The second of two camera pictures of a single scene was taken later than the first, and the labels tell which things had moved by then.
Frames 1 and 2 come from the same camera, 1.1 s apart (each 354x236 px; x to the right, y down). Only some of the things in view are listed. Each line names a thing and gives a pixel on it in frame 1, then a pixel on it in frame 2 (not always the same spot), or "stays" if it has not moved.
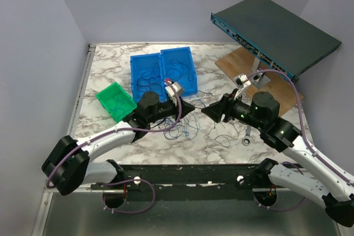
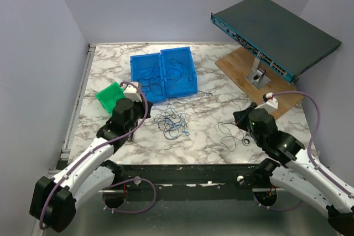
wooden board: (239, 62) stays
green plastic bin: (116, 101) stays
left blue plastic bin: (146, 75) stays
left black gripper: (186, 109) -> (141, 104)
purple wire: (222, 135) -> (231, 100)
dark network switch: (274, 35) stays
